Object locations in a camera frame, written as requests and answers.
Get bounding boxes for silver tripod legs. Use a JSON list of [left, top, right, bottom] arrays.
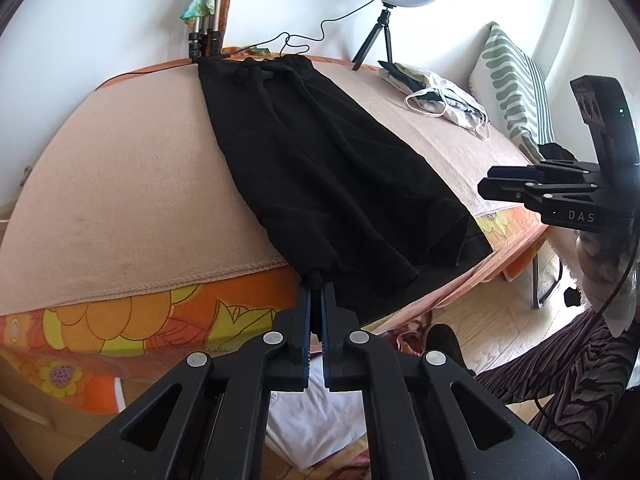
[[187, 0, 237, 64]]

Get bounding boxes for beige blanket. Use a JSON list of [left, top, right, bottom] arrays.
[[0, 56, 547, 317]]

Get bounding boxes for person's zebra striped leg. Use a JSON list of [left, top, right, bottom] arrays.
[[474, 304, 640, 463]]

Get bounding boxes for green striped pillow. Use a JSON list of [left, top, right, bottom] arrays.
[[469, 21, 557, 162]]

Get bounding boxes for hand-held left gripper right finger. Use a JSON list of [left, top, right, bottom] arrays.
[[320, 281, 589, 480]]

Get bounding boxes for white cloth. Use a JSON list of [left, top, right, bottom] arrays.
[[264, 352, 370, 472]]

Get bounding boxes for person's right forearm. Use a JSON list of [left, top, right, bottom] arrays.
[[572, 230, 640, 341]]

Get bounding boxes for person's black sock foot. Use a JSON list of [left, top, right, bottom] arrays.
[[424, 323, 477, 378]]

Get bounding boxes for orange floral bed sheet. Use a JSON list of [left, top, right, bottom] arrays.
[[0, 46, 551, 417]]

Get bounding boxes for black pants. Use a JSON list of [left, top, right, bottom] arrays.
[[197, 54, 494, 314]]

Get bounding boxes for white cloth bag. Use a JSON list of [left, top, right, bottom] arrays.
[[377, 60, 494, 142]]

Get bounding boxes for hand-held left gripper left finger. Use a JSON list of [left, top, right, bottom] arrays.
[[52, 282, 314, 480]]

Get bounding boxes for small black tripod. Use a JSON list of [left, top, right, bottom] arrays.
[[351, 2, 402, 73]]

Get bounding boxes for dark cloth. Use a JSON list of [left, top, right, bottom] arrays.
[[537, 142, 577, 165]]

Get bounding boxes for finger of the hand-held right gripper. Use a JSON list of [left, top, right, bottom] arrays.
[[486, 160, 601, 187], [476, 177, 602, 212]]

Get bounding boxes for thin black cable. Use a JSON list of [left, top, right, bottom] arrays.
[[220, 0, 398, 61]]

